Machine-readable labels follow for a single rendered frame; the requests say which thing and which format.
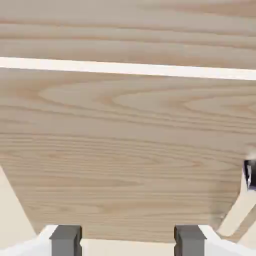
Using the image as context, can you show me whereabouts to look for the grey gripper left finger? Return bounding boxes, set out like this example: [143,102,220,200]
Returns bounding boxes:
[0,224,83,256]

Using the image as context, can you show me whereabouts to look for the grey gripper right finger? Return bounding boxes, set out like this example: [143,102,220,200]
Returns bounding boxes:
[173,224,256,256]

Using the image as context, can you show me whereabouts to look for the light wood cabinet door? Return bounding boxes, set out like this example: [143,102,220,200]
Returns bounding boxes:
[0,0,256,70]
[0,67,256,244]

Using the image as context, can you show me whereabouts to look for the light wood cabinet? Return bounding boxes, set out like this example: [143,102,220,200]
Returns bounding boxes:
[0,0,256,244]

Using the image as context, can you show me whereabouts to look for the dark shiny metal handle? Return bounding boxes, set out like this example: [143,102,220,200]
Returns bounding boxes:
[242,159,256,192]

